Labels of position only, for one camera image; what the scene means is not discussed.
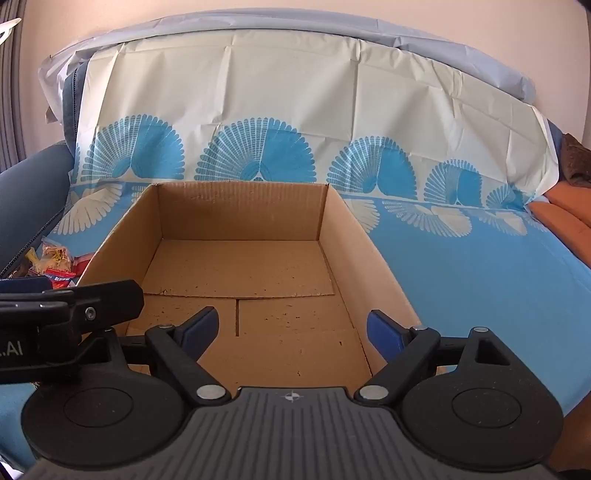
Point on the clear biscuit packet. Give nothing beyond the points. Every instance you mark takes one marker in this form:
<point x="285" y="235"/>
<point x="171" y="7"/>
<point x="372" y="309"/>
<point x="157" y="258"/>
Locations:
<point x="55" y="258"/>

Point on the white clothes hanger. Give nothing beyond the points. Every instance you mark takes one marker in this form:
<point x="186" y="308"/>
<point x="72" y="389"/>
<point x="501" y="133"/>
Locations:
<point x="11" y="25"/>

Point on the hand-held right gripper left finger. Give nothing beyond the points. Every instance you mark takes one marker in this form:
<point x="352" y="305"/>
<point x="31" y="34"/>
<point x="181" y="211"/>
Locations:
<point x="201" y="327"/>

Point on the red packet with orange figure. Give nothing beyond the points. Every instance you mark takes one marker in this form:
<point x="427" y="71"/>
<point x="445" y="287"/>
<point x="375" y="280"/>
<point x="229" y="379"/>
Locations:
<point x="60" y="279"/>

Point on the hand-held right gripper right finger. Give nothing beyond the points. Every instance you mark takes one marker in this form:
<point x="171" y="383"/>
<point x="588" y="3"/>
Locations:
<point x="383" y="332"/>

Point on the blue white fan-print cloth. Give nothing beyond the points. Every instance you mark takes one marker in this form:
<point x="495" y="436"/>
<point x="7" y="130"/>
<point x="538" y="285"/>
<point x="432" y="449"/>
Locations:
<point x="461" y="277"/>

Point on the blue sofa backrest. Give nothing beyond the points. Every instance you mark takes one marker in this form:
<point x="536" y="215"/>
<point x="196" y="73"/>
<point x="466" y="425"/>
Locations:
<point x="74" y="106"/>

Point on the brown cloth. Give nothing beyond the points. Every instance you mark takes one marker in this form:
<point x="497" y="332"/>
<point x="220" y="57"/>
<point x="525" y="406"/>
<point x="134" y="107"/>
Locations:
<point x="577" y="161"/>

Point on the grey curtain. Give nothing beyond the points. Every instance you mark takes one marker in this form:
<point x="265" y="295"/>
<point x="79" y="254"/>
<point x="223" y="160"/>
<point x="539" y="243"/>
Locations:
<point x="9" y="115"/>

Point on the blue sofa armrest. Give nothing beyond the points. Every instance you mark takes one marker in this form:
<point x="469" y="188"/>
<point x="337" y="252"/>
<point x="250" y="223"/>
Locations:
<point x="32" y="198"/>

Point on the orange cushion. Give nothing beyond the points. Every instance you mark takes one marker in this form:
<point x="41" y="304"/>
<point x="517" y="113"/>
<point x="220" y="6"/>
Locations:
<point x="568" y="217"/>

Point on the grey sheet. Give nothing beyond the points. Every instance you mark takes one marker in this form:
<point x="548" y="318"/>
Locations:
<point x="415" y="37"/>

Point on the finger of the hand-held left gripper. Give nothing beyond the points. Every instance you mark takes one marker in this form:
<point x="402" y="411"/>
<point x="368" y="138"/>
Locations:
<point x="111" y="302"/>

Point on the brown cardboard box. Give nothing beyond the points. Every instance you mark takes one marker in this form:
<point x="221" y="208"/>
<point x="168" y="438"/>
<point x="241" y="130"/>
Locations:
<point x="240" y="272"/>

